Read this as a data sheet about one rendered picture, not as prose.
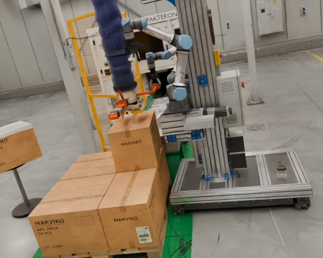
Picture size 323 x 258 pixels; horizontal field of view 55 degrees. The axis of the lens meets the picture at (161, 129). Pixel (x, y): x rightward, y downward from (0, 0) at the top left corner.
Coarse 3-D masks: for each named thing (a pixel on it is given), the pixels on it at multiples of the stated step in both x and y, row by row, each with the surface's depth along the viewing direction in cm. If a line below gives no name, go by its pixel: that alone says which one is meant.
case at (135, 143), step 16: (144, 112) 331; (112, 128) 297; (128, 128) 287; (144, 128) 280; (112, 144) 287; (128, 144) 286; (144, 144) 285; (160, 144) 338; (128, 160) 291; (144, 160) 290
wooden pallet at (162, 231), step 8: (168, 184) 339; (168, 192) 347; (168, 200) 331; (168, 208) 317; (160, 232) 266; (160, 240) 261; (136, 248) 250; (144, 248) 249; (152, 248) 248; (160, 248) 257; (48, 256) 263; (56, 256) 262; (64, 256) 261; (72, 256) 260; (80, 256) 259; (88, 256) 258; (96, 256) 257; (104, 256) 256; (112, 256) 265; (152, 256) 251; (160, 256) 252
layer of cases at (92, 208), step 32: (96, 160) 338; (160, 160) 315; (64, 192) 279; (96, 192) 267; (128, 192) 256; (160, 192) 292; (32, 224) 254; (64, 224) 250; (96, 224) 246; (128, 224) 243; (160, 224) 271
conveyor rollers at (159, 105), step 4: (156, 100) 556; (160, 100) 546; (164, 100) 545; (152, 104) 531; (156, 104) 522; (160, 104) 520; (164, 104) 511; (152, 108) 506; (156, 108) 504; (160, 108) 495; (164, 108) 493; (156, 112) 478; (160, 112) 470; (156, 116) 454; (160, 128) 400; (160, 132) 383
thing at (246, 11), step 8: (56, 0) 589; (248, 0) 550; (248, 8) 554; (248, 16) 558; (64, 24) 607; (248, 24) 563; (248, 32) 567; (248, 40) 572; (248, 48) 577; (248, 56) 582; (80, 80) 644; (256, 80) 594; (256, 88) 599; (256, 96) 605; (88, 112) 659
